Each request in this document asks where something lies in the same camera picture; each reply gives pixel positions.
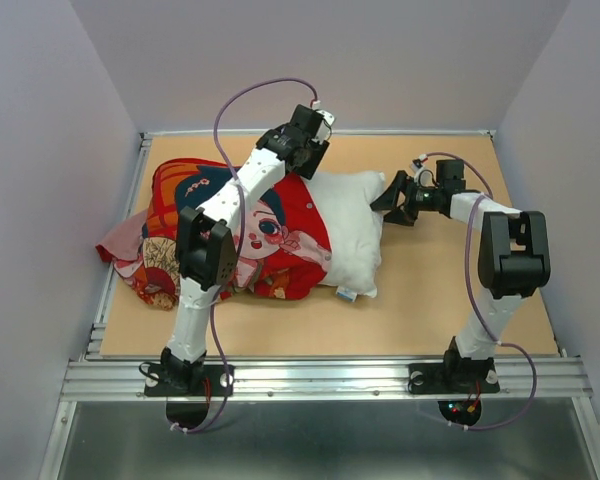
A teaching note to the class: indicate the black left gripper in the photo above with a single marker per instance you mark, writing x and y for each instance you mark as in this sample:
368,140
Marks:
308,169

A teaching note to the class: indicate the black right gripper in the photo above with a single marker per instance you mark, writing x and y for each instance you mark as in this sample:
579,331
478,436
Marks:
389,198

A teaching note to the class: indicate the white pillow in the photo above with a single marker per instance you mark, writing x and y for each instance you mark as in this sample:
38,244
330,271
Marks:
354,230

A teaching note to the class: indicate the pink pillowcase with dark print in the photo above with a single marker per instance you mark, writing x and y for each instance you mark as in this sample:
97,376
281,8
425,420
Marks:
285,253

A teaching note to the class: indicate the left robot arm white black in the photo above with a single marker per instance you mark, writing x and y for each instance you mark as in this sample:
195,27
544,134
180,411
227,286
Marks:
210,235

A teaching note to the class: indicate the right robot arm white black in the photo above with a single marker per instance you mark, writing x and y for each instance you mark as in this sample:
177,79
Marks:
513,262

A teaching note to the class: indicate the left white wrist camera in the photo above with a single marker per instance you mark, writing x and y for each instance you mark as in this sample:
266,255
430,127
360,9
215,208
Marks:
324,132

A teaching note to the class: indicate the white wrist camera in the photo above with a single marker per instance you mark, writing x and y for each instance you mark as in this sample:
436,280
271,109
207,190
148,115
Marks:
423,176
324,132

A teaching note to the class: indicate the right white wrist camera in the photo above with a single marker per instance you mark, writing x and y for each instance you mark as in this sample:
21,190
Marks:
423,176

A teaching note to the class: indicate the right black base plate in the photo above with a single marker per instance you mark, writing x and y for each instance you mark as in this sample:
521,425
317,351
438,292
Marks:
435,379

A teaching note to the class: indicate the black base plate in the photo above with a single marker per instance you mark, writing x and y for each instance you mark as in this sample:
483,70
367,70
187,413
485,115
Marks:
435,379
207,381

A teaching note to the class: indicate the aluminium frame rail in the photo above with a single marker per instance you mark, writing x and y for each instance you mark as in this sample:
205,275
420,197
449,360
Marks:
321,388

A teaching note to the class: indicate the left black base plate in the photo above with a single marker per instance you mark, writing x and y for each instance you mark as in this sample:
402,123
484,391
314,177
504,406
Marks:
207,381

